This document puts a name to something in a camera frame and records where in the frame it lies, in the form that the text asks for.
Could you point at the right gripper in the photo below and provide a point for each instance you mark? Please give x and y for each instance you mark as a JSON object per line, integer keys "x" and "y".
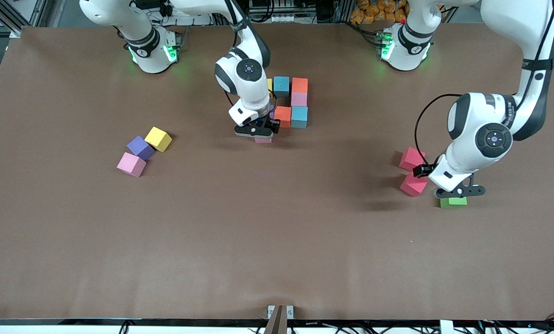
{"x": 268, "y": 124}

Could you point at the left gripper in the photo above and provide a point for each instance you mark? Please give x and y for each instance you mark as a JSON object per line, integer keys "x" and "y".
{"x": 424, "y": 170}

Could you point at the orange foam cube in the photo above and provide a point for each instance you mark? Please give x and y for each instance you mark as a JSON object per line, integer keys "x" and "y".
{"x": 284, "y": 116}
{"x": 299, "y": 85}

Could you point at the red foam cube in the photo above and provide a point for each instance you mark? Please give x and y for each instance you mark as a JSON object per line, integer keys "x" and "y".
{"x": 414, "y": 186}
{"x": 409, "y": 157}

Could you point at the pink foam cube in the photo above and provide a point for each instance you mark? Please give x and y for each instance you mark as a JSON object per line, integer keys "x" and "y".
{"x": 298, "y": 99}
{"x": 263, "y": 140}
{"x": 131, "y": 164}

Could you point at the blue foam cube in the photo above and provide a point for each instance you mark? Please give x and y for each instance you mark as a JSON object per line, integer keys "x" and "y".
{"x": 299, "y": 117}
{"x": 281, "y": 86}

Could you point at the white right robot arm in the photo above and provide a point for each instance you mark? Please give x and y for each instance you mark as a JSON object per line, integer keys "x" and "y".
{"x": 249, "y": 88}

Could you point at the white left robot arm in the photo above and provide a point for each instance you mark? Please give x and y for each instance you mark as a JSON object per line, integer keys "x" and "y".
{"x": 486, "y": 134}

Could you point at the green foam cube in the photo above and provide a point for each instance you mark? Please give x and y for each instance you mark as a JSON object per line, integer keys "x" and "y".
{"x": 455, "y": 202}

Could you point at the white power strip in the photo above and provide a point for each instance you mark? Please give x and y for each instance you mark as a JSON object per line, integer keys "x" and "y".
{"x": 182, "y": 9}

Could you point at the pile of orange fruit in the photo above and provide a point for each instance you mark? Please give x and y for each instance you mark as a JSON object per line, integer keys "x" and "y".
{"x": 379, "y": 11}

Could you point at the small white box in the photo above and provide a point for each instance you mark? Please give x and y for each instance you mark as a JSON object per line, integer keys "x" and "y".
{"x": 446, "y": 327}

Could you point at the metal table edge bracket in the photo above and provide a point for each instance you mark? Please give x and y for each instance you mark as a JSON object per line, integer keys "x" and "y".
{"x": 271, "y": 310}

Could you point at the brown post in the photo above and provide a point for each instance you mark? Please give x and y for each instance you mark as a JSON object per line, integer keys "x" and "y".
{"x": 277, "y": 324}

